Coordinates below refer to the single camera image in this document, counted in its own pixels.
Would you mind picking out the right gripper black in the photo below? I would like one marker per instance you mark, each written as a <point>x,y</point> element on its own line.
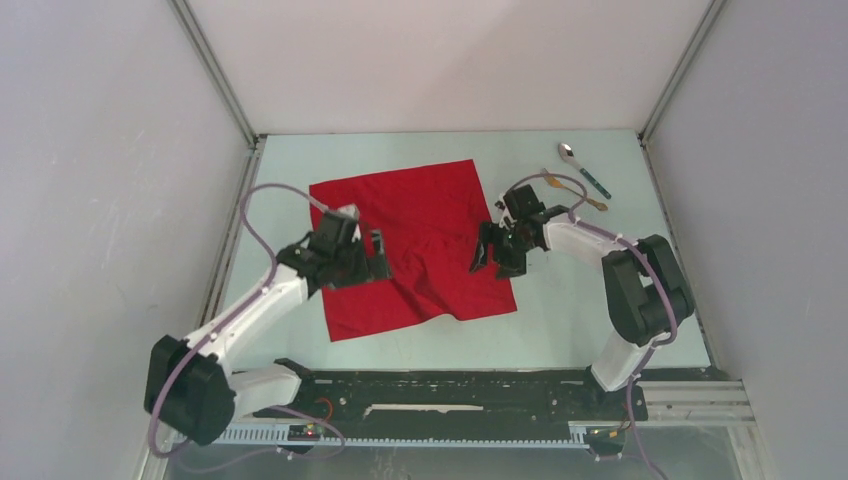
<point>511,266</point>

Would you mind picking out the red cloth napkin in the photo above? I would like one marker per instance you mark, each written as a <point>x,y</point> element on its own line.
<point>429,217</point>

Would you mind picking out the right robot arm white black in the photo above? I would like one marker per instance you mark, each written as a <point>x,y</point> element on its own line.
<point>647,295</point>

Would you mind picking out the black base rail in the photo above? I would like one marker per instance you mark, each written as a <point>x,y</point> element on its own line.
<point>460,406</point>

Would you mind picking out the left corner aluminium profile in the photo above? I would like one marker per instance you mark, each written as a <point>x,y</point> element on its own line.
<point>246,165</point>

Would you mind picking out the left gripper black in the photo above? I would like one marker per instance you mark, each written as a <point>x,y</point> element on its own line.
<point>376,269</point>

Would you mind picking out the silver spoon blue handle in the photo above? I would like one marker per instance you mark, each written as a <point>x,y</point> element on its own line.
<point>567,155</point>

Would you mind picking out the corner aluminium profile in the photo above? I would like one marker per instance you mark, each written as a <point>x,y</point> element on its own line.
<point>246,165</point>
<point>647,134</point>

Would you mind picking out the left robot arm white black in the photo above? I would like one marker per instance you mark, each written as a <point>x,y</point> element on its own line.
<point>193,385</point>

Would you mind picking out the right corner aluminium profile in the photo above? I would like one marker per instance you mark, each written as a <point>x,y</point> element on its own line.
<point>647,134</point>

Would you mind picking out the aluminium frame rail front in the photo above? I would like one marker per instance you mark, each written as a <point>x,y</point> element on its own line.
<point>691,404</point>

